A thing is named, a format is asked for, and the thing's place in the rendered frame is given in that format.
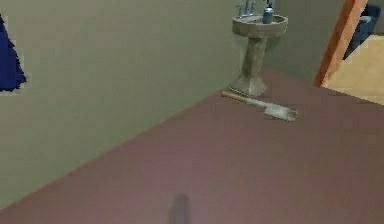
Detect silver sink faucet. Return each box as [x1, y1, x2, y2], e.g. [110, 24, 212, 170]
[235, 0, 258, 19]

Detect blue soap dispenser bottle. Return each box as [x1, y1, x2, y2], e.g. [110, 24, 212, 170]
[261, 0, 275, 25]

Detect blue hanging towel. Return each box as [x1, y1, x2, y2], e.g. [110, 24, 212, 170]
[0, 13, 28, 93]

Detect dark blue armchair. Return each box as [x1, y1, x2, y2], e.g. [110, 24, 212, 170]
[342, 3, 382, 61]

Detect white brush with wooden handle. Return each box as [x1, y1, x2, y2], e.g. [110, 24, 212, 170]
[221, 90, 299, 123]

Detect stone pedestal sink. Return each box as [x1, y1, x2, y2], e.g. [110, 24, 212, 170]
[229, 14, 289, 98]

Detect orange wooden door frame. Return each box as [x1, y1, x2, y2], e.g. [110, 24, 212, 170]
[313, 0, 369, 88]

